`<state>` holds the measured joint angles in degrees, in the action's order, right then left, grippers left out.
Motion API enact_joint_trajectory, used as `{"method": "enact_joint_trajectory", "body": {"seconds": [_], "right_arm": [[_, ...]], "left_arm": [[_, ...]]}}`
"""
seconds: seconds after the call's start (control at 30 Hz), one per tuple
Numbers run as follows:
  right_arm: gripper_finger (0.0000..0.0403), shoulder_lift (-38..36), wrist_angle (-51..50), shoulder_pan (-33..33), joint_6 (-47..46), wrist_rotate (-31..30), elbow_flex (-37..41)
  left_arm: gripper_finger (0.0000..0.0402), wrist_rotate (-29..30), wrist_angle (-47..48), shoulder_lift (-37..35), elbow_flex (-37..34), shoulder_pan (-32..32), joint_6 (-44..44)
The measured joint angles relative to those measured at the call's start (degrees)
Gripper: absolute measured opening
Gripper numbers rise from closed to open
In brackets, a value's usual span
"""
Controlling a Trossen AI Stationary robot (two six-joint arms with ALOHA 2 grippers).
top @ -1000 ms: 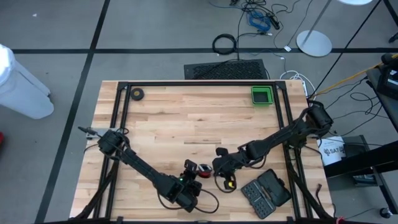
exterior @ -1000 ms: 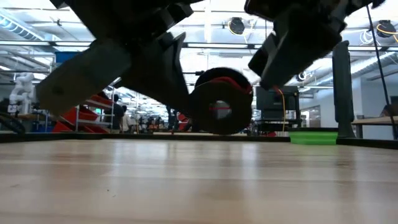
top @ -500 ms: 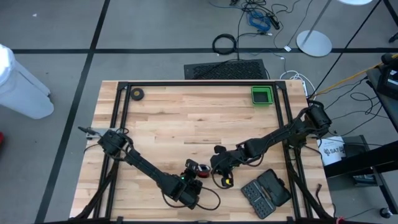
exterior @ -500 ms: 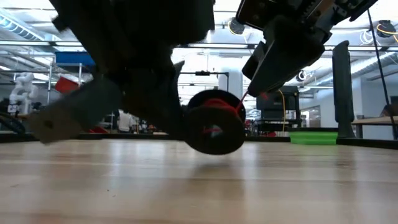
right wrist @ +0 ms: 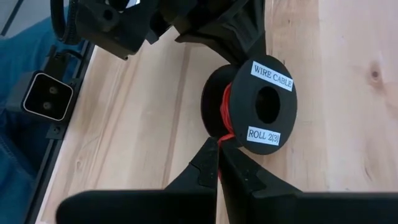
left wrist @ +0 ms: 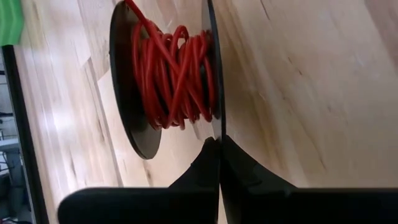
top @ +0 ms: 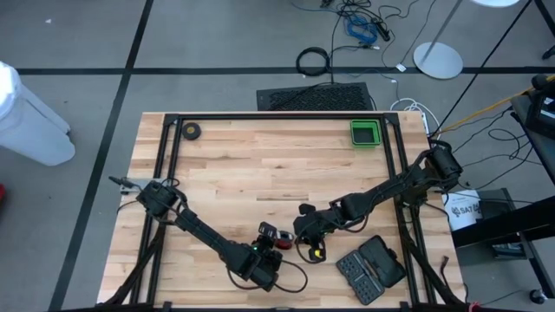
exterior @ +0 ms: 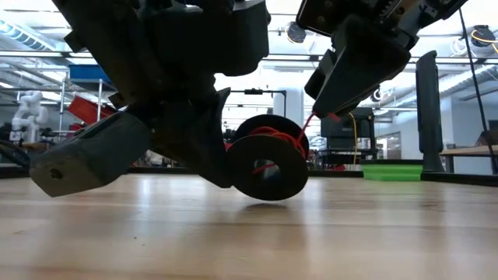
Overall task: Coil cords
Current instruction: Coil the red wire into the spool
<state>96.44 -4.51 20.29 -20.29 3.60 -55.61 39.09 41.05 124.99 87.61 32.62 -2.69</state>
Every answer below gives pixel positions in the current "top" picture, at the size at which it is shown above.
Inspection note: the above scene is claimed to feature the green plastic tray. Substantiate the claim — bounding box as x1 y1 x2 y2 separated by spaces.
349 119 383 149

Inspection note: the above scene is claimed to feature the black power strip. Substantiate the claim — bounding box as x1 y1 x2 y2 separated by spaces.
371 17 392 42

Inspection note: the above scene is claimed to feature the black floor mat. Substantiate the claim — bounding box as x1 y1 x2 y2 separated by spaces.
256 81 376 112

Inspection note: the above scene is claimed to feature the black desk frame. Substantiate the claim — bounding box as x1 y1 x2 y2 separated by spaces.
450 194 555 304

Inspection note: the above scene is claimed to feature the blue coiled cable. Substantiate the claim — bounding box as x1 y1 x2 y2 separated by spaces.
344 15 379 44

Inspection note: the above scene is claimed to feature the black screwdriver bit case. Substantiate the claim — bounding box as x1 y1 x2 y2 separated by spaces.
336 235 408 306

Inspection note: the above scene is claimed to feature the black equipment cart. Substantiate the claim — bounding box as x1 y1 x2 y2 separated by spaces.
510 73 555 187

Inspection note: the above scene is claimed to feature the black tape roll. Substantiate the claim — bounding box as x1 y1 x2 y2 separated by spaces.
181 122 202 141

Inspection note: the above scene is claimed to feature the black coiled cable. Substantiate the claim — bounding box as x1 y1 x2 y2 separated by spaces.
295 46 333 78

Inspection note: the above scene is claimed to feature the black wire spool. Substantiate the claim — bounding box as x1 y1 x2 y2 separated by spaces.
276 231 297 251

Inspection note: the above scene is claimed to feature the white cable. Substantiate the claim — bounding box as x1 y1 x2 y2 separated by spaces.
389 98 434 135

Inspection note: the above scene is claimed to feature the black control box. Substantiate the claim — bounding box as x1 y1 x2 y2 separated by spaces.
478 187 516 221

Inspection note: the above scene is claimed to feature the thin black hanging cable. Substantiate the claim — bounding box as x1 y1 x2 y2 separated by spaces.
428 0 535 136

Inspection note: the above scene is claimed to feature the yellow cable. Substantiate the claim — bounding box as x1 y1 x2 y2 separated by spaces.
433 74 555 135

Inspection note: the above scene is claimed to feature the white plastic bin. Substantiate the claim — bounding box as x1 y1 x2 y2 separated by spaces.
0 61 75 167

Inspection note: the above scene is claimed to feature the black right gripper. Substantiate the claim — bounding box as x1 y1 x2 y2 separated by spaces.
293 202 337 264

